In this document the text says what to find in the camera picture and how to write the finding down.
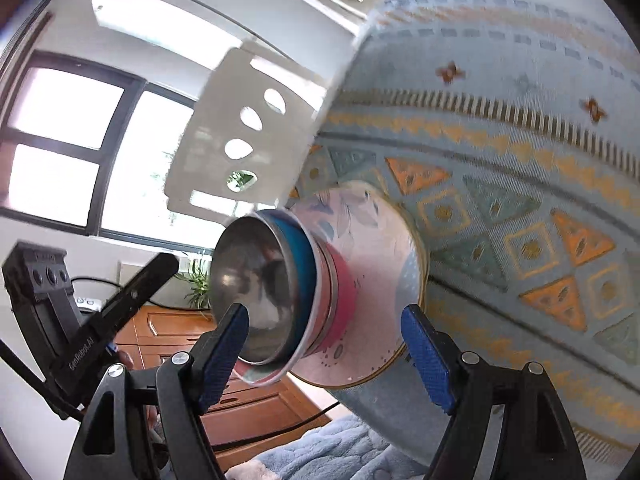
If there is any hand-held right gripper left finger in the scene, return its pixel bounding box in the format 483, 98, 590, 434
62, 304, 249, 480

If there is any dark framed window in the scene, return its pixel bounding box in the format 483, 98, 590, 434
0, 50, 246, 258

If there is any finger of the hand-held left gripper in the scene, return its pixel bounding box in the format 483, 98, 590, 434
95, 254, 180, 342

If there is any black cable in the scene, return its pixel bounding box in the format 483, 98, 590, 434
0, 337, 86, 423
210, 400, 343, 453

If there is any wooden cabinet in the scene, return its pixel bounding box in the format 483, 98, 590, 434
114, 305, 333, 468

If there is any pink bowl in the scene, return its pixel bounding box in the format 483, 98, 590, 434
300, 240, 358, 361

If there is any green potted plant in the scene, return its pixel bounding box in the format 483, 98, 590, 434
175, 255, 216, 311

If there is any white plate with blue pattern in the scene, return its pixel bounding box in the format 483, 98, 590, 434
287, 180, 431, 390

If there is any patterned light blue tablecloth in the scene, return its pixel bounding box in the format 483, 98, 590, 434
285, 0, 640, 468

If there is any fluffy blue blanket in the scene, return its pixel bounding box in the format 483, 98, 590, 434
225, 412, 431, 480

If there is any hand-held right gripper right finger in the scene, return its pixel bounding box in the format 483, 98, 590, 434
401, 305, 588, 480

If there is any white appliance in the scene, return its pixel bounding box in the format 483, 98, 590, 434
74, 296, 107, 315

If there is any steel bowl with blue outside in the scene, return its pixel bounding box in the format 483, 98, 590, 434
209, 209, 321, 386

